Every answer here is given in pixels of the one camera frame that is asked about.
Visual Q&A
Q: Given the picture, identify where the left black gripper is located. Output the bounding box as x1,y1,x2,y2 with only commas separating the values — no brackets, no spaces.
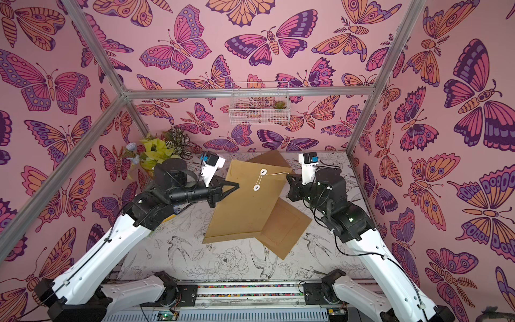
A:
168,177,239,210

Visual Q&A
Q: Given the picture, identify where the kraft file bag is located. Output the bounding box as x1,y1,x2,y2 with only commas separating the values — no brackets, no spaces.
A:
248,150,290,168
256,198,312,260
203,160,292,244

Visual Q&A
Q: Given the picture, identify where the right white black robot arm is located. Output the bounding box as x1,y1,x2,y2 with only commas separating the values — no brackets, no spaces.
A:
286,167,455,321

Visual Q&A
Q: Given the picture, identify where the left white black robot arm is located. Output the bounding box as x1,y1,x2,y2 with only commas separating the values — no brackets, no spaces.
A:
35,152,240,321

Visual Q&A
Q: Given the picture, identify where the potted plant in glass vase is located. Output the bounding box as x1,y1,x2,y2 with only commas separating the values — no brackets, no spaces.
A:
122,127,193,178

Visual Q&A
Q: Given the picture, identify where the small green succulent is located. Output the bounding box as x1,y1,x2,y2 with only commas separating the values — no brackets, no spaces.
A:
274,101,287,109

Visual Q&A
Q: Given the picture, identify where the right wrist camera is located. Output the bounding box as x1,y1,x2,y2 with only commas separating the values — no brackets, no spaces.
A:
299,152,319,185

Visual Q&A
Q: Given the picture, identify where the white wire basket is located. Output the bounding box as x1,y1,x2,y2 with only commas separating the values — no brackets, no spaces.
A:
227,81,291,126

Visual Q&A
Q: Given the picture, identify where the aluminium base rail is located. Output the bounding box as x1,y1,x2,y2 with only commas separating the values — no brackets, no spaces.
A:
104,280,372,321

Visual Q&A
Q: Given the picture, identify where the aluminium frame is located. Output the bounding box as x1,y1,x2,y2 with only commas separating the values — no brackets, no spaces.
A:
1,1,426,260

